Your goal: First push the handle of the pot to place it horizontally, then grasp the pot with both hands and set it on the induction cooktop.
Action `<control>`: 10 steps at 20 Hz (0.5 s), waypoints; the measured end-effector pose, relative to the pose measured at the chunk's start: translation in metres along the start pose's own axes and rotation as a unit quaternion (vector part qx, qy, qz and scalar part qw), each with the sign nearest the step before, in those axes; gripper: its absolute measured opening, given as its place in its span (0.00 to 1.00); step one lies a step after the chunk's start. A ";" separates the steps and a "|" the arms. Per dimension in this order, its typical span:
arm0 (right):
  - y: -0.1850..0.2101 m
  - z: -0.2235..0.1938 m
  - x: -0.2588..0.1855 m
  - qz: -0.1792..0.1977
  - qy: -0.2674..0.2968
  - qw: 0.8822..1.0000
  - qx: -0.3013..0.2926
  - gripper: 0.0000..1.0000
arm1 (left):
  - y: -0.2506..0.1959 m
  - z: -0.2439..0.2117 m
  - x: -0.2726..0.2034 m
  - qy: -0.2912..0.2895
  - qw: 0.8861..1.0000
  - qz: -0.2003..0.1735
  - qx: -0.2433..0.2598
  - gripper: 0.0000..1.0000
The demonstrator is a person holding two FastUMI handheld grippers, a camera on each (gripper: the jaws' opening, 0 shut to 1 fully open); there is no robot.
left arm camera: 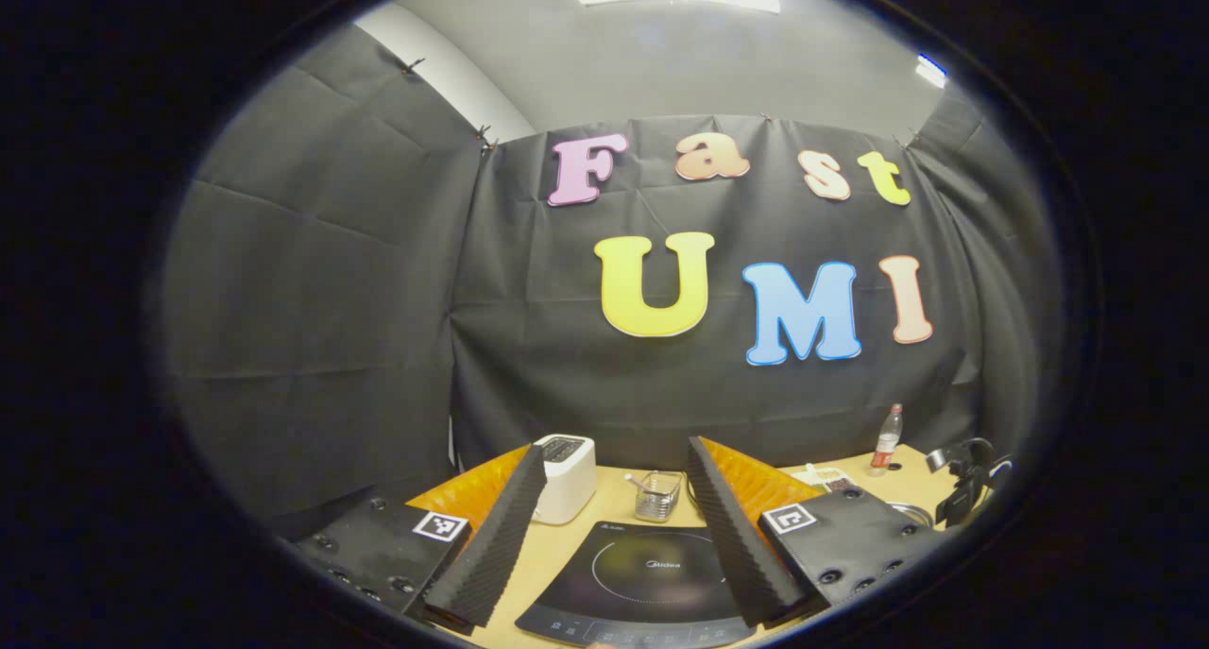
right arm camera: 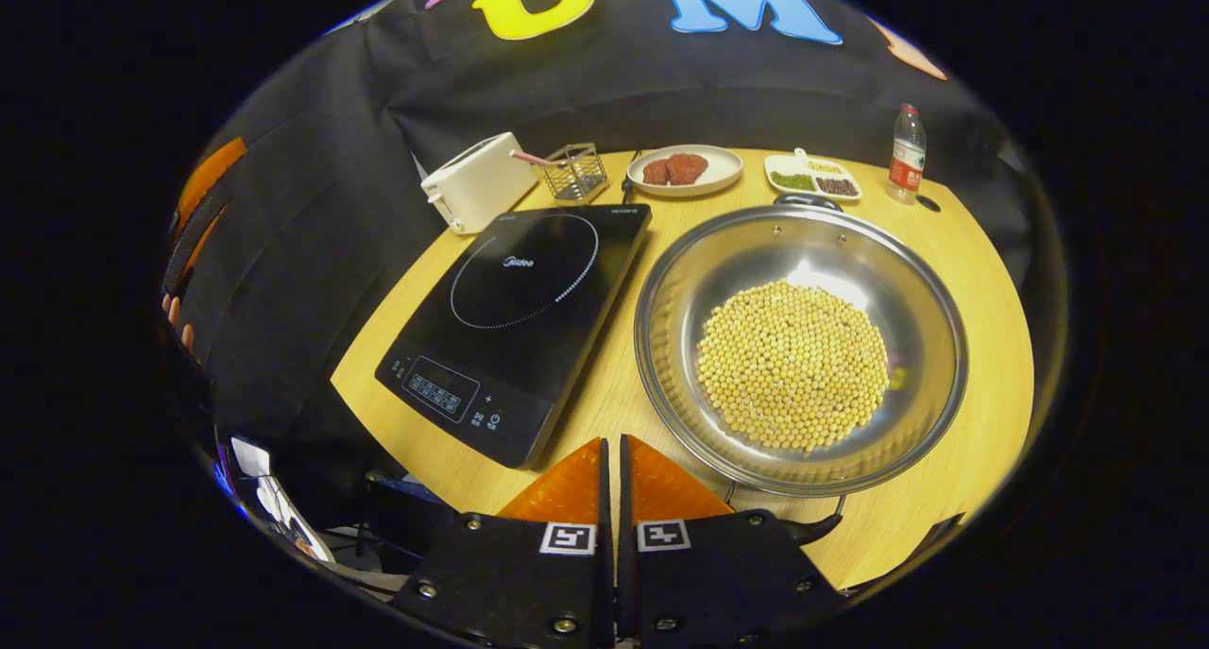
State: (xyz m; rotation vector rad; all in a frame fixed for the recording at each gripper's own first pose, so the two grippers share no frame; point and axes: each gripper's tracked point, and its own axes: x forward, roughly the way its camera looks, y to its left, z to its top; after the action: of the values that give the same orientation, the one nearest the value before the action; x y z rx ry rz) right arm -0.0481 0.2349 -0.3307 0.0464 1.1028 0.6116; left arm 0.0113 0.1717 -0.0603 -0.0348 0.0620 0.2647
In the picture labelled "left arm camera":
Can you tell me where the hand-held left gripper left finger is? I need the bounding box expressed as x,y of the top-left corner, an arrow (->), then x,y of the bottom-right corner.
293,444 -> 549,636

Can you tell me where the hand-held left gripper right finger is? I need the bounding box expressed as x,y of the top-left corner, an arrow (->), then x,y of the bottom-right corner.
685,436 -> 945,629

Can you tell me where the black induction cooktop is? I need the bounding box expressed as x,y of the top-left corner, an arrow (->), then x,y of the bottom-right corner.
515,521 -> 761,649

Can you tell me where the clear plastic water bottle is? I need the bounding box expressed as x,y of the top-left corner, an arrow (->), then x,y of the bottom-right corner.
869,403 -> 904,478

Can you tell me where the white toaster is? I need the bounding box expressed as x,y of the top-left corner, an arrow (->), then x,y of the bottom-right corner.
531,434 -> 598,525

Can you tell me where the white divided bean dish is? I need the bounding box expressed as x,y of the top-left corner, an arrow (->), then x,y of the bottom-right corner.
803,465 -> 856,495

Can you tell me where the black backdrop cloth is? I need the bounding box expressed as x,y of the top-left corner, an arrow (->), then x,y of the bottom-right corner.
156,21 -> 1064,537

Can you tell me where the small wire basket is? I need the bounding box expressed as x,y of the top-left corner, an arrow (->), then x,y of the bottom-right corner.
633,470 -> 683,523

